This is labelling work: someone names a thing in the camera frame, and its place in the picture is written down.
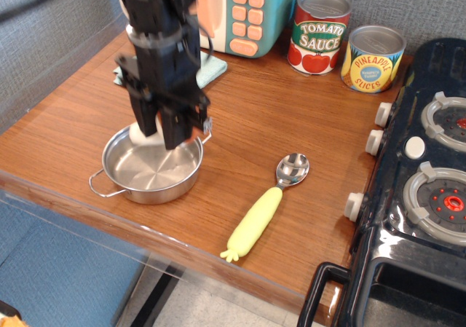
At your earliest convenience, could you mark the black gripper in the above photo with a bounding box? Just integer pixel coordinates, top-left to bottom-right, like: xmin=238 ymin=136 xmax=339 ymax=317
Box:
xmin=115 ymin=37 xmax=210 ymax=150

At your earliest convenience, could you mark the plush brown white mushroom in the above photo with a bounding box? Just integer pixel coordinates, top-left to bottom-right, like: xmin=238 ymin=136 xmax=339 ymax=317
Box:
xmin=129 ymin=114 xmax=213 ymax=150

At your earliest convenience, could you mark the small steel pot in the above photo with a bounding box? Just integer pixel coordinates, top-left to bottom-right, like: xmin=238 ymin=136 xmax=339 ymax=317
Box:
xmin=89 ymin=126 xmax=212 ymax=205

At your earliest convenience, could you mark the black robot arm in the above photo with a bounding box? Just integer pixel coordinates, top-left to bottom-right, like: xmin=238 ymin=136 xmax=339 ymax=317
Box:
xmin=1 ymin=0 xmax=211 ymax=150

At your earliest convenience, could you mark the light blue towel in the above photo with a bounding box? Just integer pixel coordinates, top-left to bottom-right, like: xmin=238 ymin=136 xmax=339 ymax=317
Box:
xmin=113 ymin=52 xmax=229 ymax=90

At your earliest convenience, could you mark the teal toy microwave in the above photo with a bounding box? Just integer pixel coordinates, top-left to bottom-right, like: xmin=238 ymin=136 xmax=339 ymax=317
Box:
xmin=120 ymin=0 xmax=295 ymax=58

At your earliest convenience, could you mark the tomato sauce can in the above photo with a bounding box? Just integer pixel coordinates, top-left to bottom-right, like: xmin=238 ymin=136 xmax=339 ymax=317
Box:
xmin=288 ymin=0 xmax=352 ymax=75

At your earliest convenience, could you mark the pineapple slices can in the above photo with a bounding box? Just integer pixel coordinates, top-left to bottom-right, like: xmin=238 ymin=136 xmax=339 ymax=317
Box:
xmin=341 ymin=25 xmax=406 ymax=93

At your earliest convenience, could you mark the orange object at corner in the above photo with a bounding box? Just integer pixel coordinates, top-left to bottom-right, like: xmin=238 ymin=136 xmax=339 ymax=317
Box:
xmin=0 ymin=301 xmax=28 ymax=327

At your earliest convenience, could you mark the black toy stove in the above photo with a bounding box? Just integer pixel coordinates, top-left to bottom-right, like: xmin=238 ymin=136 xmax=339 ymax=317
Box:
xmin=298 ymin=38 xmax=465 ymax=326

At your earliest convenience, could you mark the spoon with yellow handle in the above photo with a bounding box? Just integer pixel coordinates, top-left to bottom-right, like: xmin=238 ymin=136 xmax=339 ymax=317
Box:
xmin=220 ymin=153 xmax=310 ymax=262

